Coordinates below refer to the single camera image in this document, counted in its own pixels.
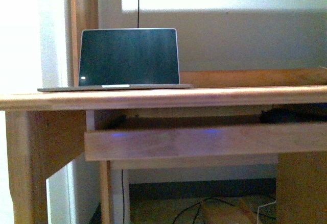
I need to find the dark grey computer mouse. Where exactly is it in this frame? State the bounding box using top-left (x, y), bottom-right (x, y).
top-left (260, 108), bottom-right (303, 123)

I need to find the grey open laptop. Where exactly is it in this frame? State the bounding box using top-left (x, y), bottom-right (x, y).
top-left (38, 28), bottom-right (192, 92)

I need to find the wooden desk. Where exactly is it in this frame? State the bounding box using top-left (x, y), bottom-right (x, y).
top-left (1, 67), bottom-right (326, 223)

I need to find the wooden pull-out keyboard tray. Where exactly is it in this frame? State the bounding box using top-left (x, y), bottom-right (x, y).
top-left (84, 122), bottom-right (326, 161)

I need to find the black cable under desk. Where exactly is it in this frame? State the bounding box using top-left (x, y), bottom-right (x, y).
top-left (120, 169), bottom-right (125, 203)

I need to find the black hanging wall cable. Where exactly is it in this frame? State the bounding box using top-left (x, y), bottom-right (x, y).
top-left (135, 0), bottom-right (141, 29)

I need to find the wooden door frame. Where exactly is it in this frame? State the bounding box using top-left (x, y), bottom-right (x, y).
top-left (70, 0), bottom-right (99, 86)

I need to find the white cable on floor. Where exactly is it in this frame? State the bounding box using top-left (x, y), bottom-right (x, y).
top-left (256, 200), bottom-right (277, 224)

